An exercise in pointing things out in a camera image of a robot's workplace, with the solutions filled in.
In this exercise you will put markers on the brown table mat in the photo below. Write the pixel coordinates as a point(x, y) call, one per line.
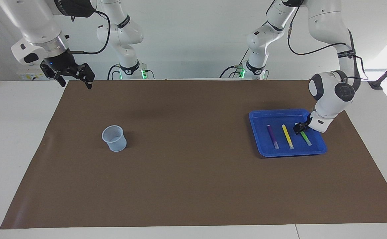
point(193, 182)

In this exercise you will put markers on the purple pen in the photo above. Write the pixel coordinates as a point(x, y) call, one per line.
point(272, 136)

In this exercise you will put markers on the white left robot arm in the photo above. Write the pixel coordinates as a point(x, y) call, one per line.
point(333, 93)

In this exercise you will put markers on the green pen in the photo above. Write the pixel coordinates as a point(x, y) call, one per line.
point(306, 138)

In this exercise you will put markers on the black clamp stand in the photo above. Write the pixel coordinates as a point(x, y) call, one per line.
point(375, 84)

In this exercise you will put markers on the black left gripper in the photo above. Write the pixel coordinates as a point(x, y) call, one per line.
point(308, 122)

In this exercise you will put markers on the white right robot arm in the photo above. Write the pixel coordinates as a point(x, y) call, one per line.
point(34, 23)

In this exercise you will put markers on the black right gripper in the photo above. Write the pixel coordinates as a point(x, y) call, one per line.
point(62, 63)

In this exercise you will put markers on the blue plastic tray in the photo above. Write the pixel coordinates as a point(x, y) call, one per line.
point(260, 132)

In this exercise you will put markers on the clear plastic cup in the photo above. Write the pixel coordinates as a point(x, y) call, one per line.
point(114, 142)

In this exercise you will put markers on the white socket box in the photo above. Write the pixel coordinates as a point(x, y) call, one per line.
point(26, 76)

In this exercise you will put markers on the yellow pen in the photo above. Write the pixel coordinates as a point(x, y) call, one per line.
point(287, 136)

